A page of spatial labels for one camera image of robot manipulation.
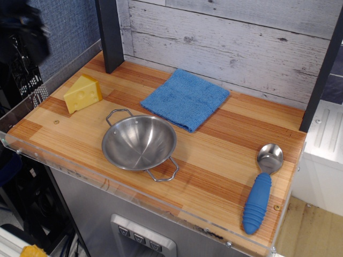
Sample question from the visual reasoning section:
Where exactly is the white appliance on right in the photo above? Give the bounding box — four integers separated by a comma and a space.
292, 100, 342, 216

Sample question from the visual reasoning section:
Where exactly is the stainless steel pot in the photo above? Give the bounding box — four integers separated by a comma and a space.
101, 109, 180, 182

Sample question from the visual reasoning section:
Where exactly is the clear acrylic table guard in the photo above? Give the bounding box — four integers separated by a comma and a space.
1, 54, 305, 256

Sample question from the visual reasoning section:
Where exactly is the dark right vertical post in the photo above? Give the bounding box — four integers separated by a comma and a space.
299, 8, 342, 133

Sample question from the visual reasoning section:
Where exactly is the blue handled metal spoon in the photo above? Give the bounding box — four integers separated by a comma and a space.
242, 143, 284, 235

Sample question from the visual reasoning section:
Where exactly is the dark left vertical post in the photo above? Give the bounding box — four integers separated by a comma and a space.
95, 0, 124, 74

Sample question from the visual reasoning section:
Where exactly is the blue folded cloth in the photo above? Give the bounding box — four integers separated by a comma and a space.
140, 69, 230, 133

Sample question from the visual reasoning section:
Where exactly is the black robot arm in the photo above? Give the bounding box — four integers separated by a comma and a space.
1, 1, 50, 65

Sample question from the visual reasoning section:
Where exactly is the silver button panel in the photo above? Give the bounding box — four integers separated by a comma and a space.
110, 214, 177, 256

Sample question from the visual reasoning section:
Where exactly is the dark vertical post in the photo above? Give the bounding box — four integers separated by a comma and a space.
95, 0, 124, 74
299, 8, 342, 133

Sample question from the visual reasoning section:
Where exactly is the yellow cheese wedge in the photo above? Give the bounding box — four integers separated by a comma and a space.
63, 74, 102, 114

